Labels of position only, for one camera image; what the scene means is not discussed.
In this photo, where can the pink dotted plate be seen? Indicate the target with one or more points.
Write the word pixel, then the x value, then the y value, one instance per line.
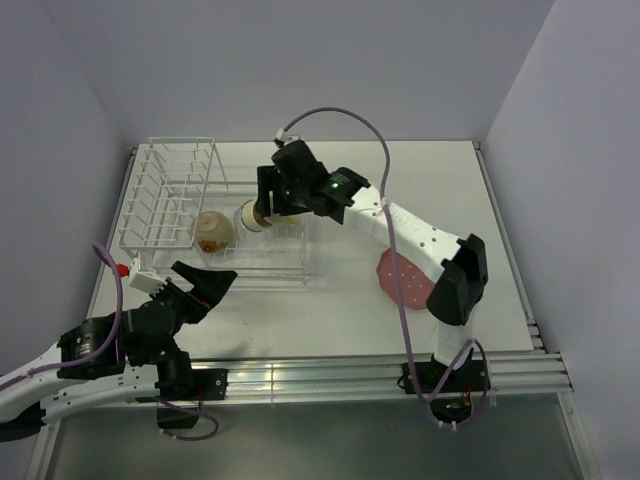
pixel 415 287

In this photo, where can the white wire dish rack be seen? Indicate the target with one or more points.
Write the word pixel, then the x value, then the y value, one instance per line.
pixel 173 180

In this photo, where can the clear drinking glass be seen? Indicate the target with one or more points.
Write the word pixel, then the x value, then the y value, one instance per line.
pixel 238 224

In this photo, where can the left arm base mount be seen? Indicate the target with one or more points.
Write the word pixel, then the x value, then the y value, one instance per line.
pixel 209 385

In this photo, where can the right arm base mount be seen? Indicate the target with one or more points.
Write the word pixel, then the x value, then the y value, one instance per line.
pixel 465 391

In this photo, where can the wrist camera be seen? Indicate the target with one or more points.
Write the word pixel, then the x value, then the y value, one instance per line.
pixel 134 276
pixel 284 137

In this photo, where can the yellow-green mug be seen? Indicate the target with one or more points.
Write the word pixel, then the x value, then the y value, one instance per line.
pixel 278 220

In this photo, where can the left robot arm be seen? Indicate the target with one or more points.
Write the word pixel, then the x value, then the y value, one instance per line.
pixel 130 354

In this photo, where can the small steel cup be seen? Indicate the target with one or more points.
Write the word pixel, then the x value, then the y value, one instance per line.
pixel 251 219

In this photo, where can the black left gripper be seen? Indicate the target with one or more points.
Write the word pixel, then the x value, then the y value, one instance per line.
pixel 211 286

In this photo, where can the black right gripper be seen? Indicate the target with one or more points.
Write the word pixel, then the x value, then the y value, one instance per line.
pixel 265 183

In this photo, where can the beige bowl with flower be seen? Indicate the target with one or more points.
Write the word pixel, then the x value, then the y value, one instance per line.
pixel 213 232

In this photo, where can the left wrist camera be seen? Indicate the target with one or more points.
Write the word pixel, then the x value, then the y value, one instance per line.
pixel 134 276

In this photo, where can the aluminium rail frame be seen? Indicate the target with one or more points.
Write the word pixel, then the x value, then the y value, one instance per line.
pixel 313 371

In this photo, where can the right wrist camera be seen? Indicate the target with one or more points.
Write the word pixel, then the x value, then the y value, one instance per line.
pixel 284 137

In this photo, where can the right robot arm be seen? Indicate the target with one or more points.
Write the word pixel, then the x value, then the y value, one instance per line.
pixel 456 266

